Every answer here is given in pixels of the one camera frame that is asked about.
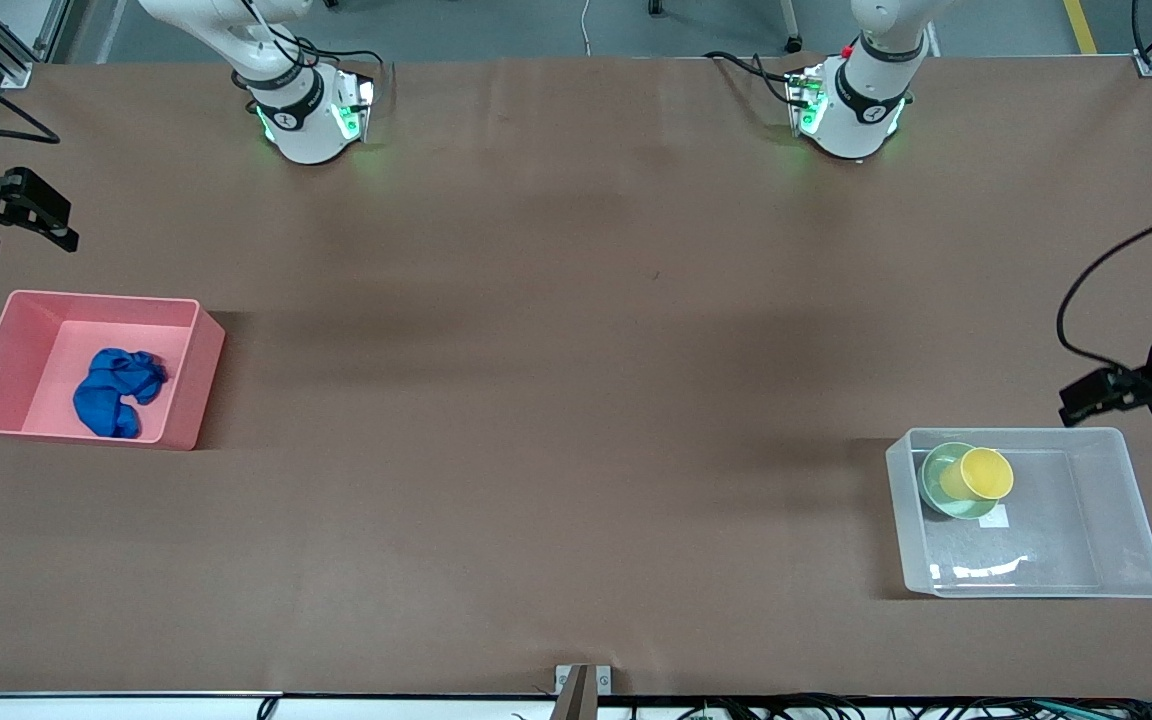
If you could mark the green bowl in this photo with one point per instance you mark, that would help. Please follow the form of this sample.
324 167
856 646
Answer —
931 482

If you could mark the blue cloth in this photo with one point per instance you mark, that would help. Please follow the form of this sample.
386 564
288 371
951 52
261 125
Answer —
111 400

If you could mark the clear plastic container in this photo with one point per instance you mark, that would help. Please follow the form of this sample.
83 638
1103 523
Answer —
1066 540

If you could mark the pink plastic box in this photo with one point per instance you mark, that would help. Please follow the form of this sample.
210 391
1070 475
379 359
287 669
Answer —
26 340

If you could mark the white paper label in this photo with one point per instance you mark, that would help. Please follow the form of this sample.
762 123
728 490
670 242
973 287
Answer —
996 518

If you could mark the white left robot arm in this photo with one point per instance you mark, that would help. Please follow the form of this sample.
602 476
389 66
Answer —
866 110

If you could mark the metal table edge bracket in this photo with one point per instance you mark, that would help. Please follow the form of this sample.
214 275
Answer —
581 690

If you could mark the grey stand leg with caster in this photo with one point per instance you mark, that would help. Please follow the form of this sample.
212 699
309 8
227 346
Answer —
792 35

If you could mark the yellow cup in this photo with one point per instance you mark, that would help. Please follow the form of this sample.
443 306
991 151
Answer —
986 475

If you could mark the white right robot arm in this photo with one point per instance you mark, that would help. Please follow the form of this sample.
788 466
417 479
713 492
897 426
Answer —
306 120

